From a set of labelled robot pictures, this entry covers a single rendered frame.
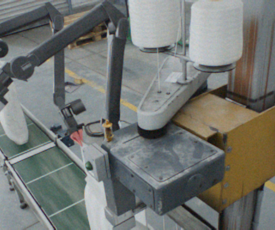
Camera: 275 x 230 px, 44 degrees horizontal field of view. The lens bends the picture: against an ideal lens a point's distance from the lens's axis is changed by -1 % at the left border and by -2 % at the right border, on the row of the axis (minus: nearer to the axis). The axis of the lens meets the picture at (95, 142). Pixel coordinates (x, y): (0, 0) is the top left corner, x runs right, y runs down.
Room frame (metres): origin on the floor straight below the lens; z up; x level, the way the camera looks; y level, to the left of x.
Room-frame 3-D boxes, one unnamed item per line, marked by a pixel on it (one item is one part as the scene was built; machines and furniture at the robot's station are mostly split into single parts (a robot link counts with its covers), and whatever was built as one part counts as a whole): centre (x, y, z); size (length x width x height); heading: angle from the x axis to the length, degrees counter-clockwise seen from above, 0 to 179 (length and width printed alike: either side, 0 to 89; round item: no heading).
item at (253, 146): (0.98, -0.47, 1.18); 0.34 x 0.25 x 0.31; 115
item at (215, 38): (0.90, -0.37, 1.61); 0.15 x 0.14 x 0.17; 25
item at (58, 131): (2.68, 0.31, 0.35); 0.30 x 0.15 x 0.15; 25
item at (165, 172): (0.80, -0.17, 1.21); 0.30 x 0.25 x 0.30; 25
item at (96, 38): (6.93, -0.23, 0.07); 1.20 x 0.82 x 0.14; 113
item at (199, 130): (0.91, -0.29, 1.26); 0.22 x 0.05 x 0.16; 25
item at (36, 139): (3.42, 1.00, 0.34); 2.21 x 0.39 x 0.09; 25
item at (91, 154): (0.84, 0.01, 1.29); 0.08 x 0.05 x 0.09; 25
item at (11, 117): (2.76, 0.70, 0.74); 0.47 x 0.22 x 0.72; 23
